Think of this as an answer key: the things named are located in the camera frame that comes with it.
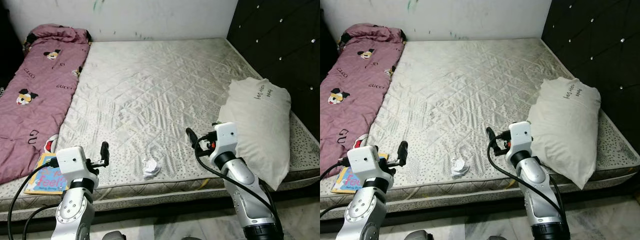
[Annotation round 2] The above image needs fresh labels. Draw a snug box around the white paper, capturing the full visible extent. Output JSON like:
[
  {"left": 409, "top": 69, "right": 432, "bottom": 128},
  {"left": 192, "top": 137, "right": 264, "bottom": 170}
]
[
  {"left": 142, "top": 158, "right": 162, "bottom": 179},
  {"left": 451, "top": 157, "right": 471, "bottom": 178}
]

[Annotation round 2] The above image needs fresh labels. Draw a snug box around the white quilted mattress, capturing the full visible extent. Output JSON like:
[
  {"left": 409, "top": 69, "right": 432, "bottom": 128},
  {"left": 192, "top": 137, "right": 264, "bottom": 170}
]
[
  {"left": 0, "top": 39, "right": 321, "bottom": 221},
  {"left": 320, "top": 39, "right": 640, "bottom": 208}
]

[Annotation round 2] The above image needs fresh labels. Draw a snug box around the blue yellow children's book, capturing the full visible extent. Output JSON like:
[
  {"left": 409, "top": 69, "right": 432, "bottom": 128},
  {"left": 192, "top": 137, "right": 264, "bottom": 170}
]
[
  {"left": 24, "top": 152, "right": 71, "bottom": 196},
  {"left": 330, "top": 152, "right": 388, "bottom": 194}
]

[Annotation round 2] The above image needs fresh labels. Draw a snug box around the white pillow with lettering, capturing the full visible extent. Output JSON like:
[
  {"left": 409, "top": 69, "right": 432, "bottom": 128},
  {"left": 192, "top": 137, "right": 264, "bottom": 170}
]
[
  {"left": 217, "top": 77, "right": 292, "bottom": 191},
  {"left": 526, "top": 77, "right": 602, "bottom": 190}
]

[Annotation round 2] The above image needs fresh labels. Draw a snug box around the black tufted headboard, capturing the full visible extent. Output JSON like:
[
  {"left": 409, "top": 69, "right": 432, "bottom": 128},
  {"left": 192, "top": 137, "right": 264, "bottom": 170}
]
[
  {"left": 541, "top": 0, "right": 640, "bottom": 136},
  {"left": 226, "top": 0, "right": 321, "bottom": 141}
]

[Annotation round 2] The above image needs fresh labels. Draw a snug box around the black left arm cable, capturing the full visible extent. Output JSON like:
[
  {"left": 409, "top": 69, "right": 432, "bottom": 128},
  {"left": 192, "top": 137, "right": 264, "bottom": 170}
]
[
  {"left": 320, "top": 159, "right": 351, "bottom": 221},
  {"left": 6, "top": 160, "right": 62, "bottom": 240}
]

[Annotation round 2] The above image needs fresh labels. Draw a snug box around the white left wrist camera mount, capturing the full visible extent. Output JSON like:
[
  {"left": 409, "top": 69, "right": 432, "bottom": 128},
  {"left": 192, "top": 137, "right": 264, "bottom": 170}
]
[
  {"left": 347, "top": 145, "right": 388, "bottom": 183},
  {"left": 55, "top": 146, "right": 99, "bottom": 183}
]

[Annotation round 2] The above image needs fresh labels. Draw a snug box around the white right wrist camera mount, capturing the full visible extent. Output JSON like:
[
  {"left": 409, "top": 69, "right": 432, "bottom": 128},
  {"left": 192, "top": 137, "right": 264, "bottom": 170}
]
[
  {"left": 215, "top": 122, "right": 238, "bottom": 156},
  {"left": 508, "top": 121, "right": 532, "bottom": 156}
]

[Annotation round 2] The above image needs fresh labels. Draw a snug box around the pink cartoon print blanket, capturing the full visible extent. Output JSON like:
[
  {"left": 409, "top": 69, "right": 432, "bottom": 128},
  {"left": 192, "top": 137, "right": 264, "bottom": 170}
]
[
  {"left": 320, "top": 23, "right": 407, "bottom": 178},
  {"left": 0, "top": 23, "right": 92, "bottom": 185}
]

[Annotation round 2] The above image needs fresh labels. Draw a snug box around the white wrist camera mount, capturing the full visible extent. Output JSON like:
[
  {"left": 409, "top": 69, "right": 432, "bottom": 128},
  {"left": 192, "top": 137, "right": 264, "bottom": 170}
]
[
  {"left": 508, "top": 121, "right": 532, "bottom": 156},
  {"left": 55, "top": 146, "right": 99, "bottom": 183},
  {"left": 347, "top": 145, "right": 388, "bottom": 183},
  {"left": 215, "top": 122, "right": 238, "bottom": 156}
]

